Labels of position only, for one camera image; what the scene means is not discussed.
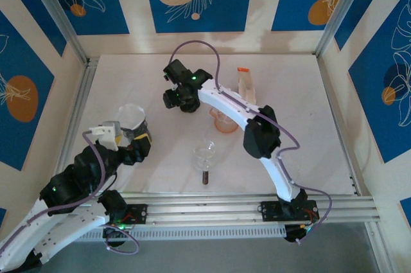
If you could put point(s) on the orange translucent coffee dripper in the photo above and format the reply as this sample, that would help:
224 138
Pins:
224 125

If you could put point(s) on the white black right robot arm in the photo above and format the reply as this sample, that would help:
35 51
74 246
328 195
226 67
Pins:
221 106

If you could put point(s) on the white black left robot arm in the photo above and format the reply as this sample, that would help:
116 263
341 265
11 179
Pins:
64 231

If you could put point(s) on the black base electronics module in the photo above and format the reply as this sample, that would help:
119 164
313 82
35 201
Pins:
115 236
293 232

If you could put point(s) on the aluminium table side rail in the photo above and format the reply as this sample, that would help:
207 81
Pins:
326 77
76 119

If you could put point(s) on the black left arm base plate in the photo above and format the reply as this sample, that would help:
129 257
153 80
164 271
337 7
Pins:
138 213

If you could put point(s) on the long aluminium mounting rail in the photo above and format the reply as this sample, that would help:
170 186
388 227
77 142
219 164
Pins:
205 208

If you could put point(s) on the aluminium frame post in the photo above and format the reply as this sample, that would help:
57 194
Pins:
346 13
58 13

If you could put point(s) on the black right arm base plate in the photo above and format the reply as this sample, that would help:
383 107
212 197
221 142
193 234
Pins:
268 210

